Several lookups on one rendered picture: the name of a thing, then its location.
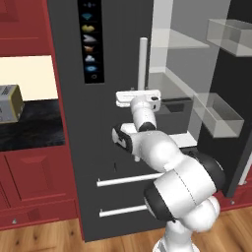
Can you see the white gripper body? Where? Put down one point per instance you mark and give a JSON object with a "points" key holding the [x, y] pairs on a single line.
{"points": [[131, 95]]}

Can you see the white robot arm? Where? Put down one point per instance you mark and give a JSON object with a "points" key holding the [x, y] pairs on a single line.
{"points": [[178, 183]]}

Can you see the dark grey fridge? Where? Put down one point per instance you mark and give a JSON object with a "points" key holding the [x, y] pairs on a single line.
{"points": [[88, 131]]}

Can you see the dark grey closed fridge door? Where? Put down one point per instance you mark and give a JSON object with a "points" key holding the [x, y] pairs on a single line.
{"points": [[72, 65]]}

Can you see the clear glass fridge shelf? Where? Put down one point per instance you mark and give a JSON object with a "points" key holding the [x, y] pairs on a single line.
{"points": [[174, 39]]}

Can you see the large clear fridge door bin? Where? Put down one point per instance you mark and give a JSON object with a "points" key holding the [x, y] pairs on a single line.
{"points": [[220, 114]]}

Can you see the dark grey open fridge door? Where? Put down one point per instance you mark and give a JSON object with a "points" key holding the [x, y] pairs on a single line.
{"points": [[229, 82]]}

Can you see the small clear fridge door bin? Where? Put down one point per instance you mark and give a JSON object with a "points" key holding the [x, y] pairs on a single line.
{"points": [[229, 36]]}

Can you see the red base cupboard beside fridge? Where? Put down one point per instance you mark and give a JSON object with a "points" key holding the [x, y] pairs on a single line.
{"points": [[239, 197]]}

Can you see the grey and yellow toaster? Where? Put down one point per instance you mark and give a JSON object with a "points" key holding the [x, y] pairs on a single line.
{"points": [[10, 103]]}

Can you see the red base cupboard door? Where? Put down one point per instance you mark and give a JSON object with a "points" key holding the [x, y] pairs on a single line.
{"points": [[36, 175]]}

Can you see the red base cupboard drawer front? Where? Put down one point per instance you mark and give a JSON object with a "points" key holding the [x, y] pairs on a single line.
{"points": [[39, 211]]}

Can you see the red wall cupboard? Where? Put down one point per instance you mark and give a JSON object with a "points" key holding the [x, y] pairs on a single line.
{"points": [[23, 26]]}

